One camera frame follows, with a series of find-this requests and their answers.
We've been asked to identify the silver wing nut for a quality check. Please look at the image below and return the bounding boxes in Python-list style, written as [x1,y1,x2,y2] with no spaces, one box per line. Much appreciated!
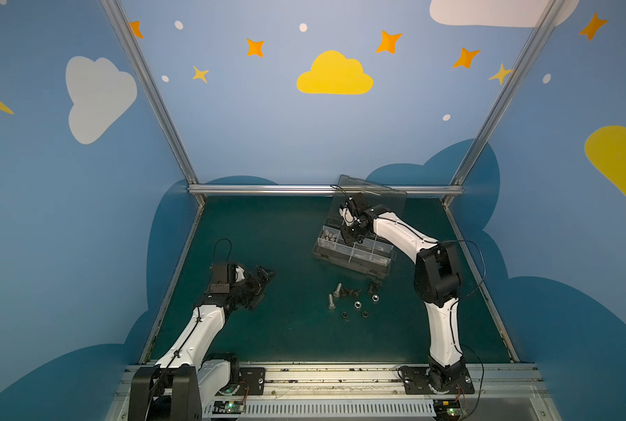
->
[321,229,339,243]

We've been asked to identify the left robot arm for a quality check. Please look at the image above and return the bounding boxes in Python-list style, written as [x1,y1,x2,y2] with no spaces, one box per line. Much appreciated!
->
[127,262,276,420]

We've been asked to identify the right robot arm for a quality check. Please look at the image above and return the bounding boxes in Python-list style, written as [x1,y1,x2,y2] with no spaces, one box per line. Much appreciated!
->
[339,193,474,394]

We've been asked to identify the clear plastic organizer box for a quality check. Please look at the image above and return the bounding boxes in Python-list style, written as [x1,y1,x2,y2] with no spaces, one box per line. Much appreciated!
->
[312,175,407,280]

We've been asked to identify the black hex bolt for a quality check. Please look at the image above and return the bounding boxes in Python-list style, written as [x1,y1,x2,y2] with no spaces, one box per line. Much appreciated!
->
[367,282,378,296]
[343,288,361,296]

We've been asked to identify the left circuit board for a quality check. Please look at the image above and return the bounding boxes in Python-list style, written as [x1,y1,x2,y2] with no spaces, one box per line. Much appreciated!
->
[211,401,246,416]

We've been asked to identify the circuit board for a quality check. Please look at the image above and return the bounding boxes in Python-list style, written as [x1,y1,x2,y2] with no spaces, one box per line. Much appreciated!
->
[433,401,467,421]
[211,401,246,416]

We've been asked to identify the right circuit board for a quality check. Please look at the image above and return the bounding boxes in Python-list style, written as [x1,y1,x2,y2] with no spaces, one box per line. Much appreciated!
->
[433,401,467,421]

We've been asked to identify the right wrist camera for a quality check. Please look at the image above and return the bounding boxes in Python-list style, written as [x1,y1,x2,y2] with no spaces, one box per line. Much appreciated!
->
[339,203,356,226]

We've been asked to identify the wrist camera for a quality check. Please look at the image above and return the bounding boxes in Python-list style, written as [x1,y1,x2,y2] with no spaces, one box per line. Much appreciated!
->
[206,262,246,294]
[339,203,356,226]

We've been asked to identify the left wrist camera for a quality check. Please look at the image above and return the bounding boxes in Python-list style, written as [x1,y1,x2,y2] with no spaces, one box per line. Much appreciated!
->
[206,262,246,294]

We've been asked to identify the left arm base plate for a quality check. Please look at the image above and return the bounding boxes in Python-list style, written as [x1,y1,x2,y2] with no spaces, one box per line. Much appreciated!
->
[219,368,266,396]

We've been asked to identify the rear aluminium frame bar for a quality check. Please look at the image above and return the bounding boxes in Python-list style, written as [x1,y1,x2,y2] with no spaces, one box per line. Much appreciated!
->
[188,183,464,196]

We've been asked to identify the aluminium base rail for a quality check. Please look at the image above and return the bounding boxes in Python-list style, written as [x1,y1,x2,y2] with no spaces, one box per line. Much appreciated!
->
[107,361,561,420]

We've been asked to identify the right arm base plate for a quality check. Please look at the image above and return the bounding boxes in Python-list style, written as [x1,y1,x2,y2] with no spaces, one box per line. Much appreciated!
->
[397,366,475,395]

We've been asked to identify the left aluminium frame post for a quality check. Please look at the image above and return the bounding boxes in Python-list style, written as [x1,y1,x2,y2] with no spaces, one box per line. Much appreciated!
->
[101,0,205,207]

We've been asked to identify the aluminium frame post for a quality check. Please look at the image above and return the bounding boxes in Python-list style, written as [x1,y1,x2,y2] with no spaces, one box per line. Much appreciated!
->
[449,0,567,196]
[101,0,205,207]

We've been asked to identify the right aluminium frame post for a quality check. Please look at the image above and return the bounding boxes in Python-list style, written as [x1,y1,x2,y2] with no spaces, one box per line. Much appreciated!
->
[449,0,567,196]

